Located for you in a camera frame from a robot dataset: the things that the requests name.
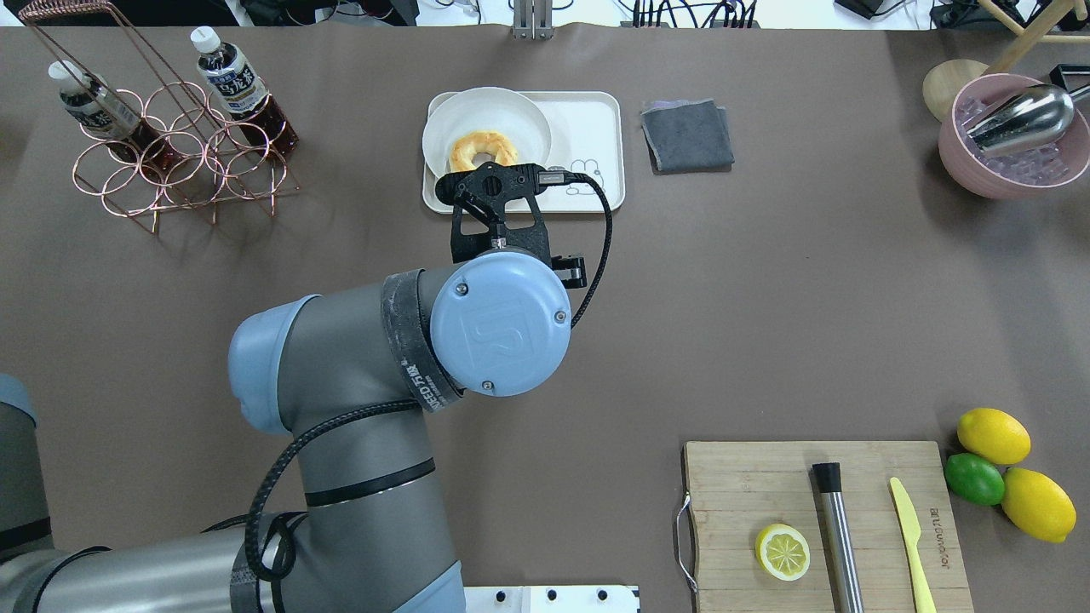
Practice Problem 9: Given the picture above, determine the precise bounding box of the half lemon slice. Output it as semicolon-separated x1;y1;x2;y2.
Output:
754;522;811;581

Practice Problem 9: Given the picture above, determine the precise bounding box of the round wooden stand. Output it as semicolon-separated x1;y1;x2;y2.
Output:
922;1;1087;121

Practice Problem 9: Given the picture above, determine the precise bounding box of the steel ice scoop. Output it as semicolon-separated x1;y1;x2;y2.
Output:
967;83;1076;157

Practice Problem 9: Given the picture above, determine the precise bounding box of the bamboo cutting board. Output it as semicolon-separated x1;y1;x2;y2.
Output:
685;441;974;612

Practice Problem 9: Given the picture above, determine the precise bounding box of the upper yellow lemon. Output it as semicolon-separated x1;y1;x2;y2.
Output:
956;407;1032;466

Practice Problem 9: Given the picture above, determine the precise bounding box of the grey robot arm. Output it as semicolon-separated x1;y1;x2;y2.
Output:
3;163;607;612

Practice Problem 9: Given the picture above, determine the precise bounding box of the white round plate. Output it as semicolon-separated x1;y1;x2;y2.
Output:
422;87;553;177

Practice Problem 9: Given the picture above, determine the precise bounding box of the pink bowl of ice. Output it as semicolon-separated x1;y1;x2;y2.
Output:
938;73;1087;199

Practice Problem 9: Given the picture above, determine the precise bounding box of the folded grey cloth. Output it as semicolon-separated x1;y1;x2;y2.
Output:
640;100;736;175

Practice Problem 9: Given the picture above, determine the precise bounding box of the steel muddler black tip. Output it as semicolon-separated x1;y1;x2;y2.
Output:
812;462;865;612

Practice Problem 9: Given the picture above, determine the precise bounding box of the tea bottle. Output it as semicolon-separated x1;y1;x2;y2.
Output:
190;25;299;157
48;60;181;172

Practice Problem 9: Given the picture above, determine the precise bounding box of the cream serving tray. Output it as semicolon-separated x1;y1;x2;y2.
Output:
422;92;623;215

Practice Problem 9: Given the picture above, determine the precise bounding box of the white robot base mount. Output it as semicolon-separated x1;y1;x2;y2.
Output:
464;582;641;612

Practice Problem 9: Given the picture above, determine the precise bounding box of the yellow lemon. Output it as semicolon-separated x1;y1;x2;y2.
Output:
956;407;1032;466
1001;468;1077;543

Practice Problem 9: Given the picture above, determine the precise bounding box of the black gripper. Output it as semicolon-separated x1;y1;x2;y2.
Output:
435;163;588;289

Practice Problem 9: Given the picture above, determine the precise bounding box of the copper wire bottle rack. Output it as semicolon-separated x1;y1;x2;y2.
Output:
17;1;300;233

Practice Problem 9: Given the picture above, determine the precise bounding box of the tea bottle front left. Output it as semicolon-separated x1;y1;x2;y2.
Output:
48;60;181;172

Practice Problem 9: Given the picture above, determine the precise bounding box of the green lime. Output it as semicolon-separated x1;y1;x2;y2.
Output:
944;450;1006;506

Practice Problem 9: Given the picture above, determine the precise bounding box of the lower yellow lemon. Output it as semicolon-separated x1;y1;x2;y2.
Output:
1001;468;1077;543

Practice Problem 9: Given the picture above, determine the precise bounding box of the yellow plastic knife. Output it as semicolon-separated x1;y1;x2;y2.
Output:
889;477;938;613

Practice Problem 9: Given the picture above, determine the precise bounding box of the tea bottle front right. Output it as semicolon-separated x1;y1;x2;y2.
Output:
190;25;299;157

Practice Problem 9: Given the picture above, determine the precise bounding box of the glazed donut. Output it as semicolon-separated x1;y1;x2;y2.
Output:
448;129;520;172

